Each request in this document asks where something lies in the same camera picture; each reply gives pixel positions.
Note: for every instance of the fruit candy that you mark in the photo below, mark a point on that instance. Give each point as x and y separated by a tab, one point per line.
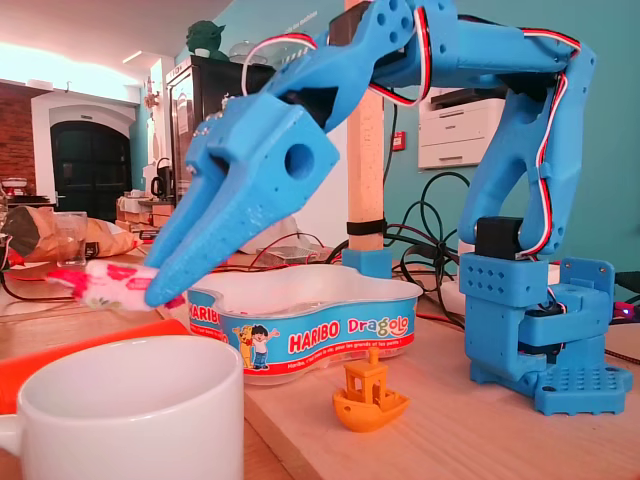
110	290

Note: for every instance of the blue 3D-printed robot arm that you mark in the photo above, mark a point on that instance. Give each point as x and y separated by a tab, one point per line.
500	320

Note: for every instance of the black electric kettle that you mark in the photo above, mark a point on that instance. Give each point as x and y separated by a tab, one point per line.
159	182

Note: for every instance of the grey crumpled cloth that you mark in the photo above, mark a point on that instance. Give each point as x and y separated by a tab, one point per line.
280	235

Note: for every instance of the black flat box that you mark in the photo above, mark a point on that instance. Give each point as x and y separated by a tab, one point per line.
150	235

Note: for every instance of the silver mesh power supply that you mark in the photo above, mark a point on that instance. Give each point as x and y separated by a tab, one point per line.
290	255

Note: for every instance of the black glass-door fridge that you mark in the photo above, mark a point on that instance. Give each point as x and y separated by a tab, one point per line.
210	85

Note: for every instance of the brown crisps bag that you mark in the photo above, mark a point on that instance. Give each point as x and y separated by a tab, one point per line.
110	240

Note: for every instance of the clear glass dome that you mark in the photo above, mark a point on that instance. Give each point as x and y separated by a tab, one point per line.
237	52

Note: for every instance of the orange foam cylinder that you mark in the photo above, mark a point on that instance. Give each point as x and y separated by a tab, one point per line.
160	329

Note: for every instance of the dark arched door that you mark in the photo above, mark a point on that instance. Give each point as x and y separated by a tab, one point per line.
90	165

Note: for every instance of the green Yoda figure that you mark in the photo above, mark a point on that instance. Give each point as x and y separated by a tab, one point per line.
205	40

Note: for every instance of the clear drinking glass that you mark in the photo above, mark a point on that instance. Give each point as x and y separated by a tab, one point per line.
70	240

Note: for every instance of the clear Haribo candy tub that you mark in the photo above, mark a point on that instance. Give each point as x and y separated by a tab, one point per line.
320	340

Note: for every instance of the white office printer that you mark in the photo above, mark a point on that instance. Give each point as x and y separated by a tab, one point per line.
450	135

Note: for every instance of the red kitchen appliance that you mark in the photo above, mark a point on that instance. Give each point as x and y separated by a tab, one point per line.
15	187

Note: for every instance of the white ceramic mug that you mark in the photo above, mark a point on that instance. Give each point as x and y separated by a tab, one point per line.
125	440

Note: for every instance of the orange 3D-printed toy boat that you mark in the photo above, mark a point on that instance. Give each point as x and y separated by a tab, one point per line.
370	405

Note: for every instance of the light wooden base board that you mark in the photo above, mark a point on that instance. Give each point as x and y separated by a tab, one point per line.
450	440

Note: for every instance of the light wooden post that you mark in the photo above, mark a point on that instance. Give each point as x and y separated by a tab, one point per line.
365	190

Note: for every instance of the red wall alarm box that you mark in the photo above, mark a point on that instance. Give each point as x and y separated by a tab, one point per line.
398	141

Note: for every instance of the blue printed post base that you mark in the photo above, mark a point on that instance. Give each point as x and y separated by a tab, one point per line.
367	262

